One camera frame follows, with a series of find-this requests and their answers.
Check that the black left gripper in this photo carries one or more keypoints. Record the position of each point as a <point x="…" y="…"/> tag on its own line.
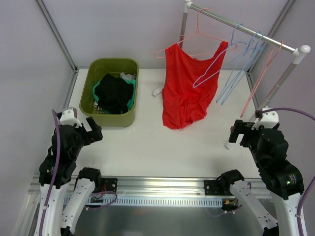
<point x="88" y="136"/>

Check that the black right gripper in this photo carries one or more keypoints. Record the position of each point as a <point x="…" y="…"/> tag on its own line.
<point x="242" y="134"/>

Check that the black tank top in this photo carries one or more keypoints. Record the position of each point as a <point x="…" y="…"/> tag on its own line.
<point x="114" y="94"/>

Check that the green tank top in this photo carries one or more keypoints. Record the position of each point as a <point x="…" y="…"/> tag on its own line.
<point x="133" y="98"/>

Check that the grey tank top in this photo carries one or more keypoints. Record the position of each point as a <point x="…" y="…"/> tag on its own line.
<point x="127" y="76"/>

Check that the pink wire hanger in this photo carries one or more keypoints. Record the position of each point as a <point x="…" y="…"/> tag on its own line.
<point x="267" y="63"/>

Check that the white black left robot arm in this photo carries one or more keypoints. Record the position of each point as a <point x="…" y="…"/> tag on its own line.
<point x="56" y="171"/>

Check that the red tank top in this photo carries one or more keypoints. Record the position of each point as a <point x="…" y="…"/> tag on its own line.
<point x="190" y="86"/>

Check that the pink hanger with red top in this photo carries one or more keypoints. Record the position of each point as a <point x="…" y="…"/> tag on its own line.
<point x="197" y="33"/>

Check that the olive green plastic basket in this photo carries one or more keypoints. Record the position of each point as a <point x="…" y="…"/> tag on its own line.
<point x="115" y="96"/>

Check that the silver white clothes rack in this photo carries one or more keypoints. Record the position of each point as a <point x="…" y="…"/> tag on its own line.
<point x="298" y="53"/>

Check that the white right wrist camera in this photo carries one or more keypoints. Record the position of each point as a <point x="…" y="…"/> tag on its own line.
<point x="266" y="119"/>

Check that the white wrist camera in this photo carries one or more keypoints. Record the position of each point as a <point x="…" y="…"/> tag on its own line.
<point x="266" y="119"/>
<point x="68" y="116"/>

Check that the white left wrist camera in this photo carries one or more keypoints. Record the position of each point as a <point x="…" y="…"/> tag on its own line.
<point x="68" y="116"/>

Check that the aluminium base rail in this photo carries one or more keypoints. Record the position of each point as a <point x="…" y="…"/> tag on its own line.
<point x="165" y="186"/>

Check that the white slotted cable duct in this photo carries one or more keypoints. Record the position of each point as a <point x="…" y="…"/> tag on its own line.
<point x="155" y="201"/>

